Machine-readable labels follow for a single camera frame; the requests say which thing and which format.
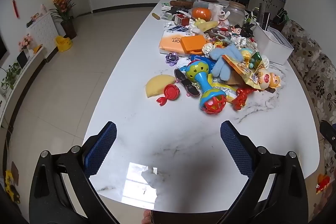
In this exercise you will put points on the red round plastic toy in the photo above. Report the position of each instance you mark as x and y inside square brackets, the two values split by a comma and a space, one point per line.
[170, 94]

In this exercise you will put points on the yellow duck toy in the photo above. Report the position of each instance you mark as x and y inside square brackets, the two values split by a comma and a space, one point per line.
[206, 25]

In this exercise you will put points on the yellow potty chair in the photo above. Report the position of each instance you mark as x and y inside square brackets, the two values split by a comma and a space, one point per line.
[63, 43]

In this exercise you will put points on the pink flowers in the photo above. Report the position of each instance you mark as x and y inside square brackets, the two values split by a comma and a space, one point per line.
[25, 41]

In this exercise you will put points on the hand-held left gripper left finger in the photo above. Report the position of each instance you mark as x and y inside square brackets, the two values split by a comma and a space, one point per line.
[101, 148]

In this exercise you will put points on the white radiator cover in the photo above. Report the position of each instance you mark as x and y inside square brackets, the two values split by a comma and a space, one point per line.
[43, 28]

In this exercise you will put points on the brown bread roll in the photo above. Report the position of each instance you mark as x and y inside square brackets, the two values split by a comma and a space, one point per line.
[181, 3]

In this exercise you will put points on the green trailing plant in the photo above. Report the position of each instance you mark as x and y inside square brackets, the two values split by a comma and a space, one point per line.
[10, 77]

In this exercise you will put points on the white cabinet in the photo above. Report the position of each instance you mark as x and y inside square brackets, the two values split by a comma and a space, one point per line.
[265, 1]

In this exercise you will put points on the dark green bag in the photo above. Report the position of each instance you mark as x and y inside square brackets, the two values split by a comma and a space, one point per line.
[281, 16]

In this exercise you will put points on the red cube box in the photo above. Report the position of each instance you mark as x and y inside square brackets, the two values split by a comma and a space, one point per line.
[182, 19]

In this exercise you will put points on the orange ball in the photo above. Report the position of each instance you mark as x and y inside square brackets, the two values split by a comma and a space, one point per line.
[201, 14]

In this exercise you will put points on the wooden stick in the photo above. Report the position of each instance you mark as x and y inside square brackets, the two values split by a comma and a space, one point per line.
[156, 16]

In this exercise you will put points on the yellow toy vehicle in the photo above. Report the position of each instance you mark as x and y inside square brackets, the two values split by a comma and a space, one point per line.
[11, 186]

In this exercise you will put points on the television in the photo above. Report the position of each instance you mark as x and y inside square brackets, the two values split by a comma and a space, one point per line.
[1, 48]

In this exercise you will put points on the toy skateboard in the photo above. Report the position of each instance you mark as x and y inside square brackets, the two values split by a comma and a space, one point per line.
[187, 83]

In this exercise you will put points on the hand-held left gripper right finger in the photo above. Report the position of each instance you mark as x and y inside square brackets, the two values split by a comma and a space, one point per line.
[236, 150]

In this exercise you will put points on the glass jar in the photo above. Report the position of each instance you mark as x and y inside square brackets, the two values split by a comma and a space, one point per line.
[236, 14]

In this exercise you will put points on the floral sofa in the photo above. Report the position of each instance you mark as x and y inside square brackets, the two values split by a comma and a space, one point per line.
[312, 69]

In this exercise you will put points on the orange toy suitcase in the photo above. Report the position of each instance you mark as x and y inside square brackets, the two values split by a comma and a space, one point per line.
[193, 44]

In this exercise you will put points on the white rabbit toy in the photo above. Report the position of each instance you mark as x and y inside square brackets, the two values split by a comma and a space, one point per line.
[224, 16]

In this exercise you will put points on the potted yellow flowers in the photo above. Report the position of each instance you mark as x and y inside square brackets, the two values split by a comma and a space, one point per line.
[62, 7]

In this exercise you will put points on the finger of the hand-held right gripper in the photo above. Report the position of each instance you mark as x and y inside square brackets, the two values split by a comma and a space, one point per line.
[326, 130]

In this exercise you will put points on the orange tissue pack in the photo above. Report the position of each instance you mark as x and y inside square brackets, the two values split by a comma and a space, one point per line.
[170, 41]

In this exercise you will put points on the orange cartoon snack bag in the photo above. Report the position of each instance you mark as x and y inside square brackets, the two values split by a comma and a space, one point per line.
[241, 70]

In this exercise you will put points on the small cartoon figurine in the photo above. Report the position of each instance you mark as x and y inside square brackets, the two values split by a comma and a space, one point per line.
[237, 29]

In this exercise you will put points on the yellow half-round sponge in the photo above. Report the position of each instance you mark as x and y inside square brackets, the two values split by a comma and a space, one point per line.
[157, 85]

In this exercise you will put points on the purple plastic toy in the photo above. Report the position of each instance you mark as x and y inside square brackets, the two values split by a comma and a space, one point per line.
[172, 58]

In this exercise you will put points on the blue packet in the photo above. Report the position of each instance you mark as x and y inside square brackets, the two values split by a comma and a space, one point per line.
[197, 58]

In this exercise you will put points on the orange monkey egg toy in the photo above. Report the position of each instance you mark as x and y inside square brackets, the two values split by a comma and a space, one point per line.
[266, 79]

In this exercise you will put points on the red plastic lobster toy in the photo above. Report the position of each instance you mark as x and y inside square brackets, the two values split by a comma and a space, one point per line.
[241, 98]

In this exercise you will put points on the colourful baby rattle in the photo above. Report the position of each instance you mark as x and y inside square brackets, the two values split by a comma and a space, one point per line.
[207, 85]

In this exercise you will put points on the white storage box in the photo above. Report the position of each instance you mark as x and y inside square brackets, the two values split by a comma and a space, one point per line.
[274, 44]

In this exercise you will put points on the white cup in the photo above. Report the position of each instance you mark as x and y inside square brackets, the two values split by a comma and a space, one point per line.
[217, 10]

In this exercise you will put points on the yellow snack packet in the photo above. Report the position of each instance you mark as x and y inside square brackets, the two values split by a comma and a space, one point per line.
[223, 90]

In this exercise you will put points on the small brown packet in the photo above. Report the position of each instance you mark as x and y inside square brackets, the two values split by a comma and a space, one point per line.
[271, 91]

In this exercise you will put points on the white television stand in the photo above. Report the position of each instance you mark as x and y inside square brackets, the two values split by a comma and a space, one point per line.
[23, 66]

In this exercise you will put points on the white crumpled tissue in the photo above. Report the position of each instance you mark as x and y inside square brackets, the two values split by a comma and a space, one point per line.
[265, 60]
[207, 48]
[241, 41]

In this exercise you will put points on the black tablet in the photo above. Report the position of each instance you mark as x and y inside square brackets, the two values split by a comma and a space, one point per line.
[265, 20]

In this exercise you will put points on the red yellow toy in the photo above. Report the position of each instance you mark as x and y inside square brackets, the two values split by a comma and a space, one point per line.
[323, 183]

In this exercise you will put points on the light blue knitted glove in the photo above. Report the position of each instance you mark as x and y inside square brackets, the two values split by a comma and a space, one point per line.
[223, 61]

